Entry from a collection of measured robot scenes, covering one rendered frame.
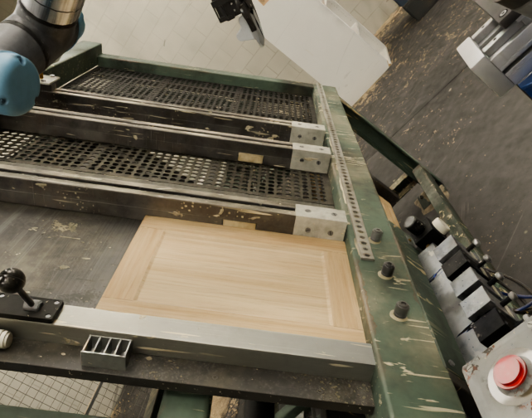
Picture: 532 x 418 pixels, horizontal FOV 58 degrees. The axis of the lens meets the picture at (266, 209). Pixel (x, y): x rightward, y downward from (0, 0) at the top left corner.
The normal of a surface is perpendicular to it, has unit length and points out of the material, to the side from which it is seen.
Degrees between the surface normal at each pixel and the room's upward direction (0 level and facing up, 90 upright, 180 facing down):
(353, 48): 90
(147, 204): 90
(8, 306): 60
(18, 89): 148
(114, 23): 90
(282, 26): 90
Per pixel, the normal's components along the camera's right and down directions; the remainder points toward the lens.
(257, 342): 0.14, -0.88
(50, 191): -0.04, 0.46
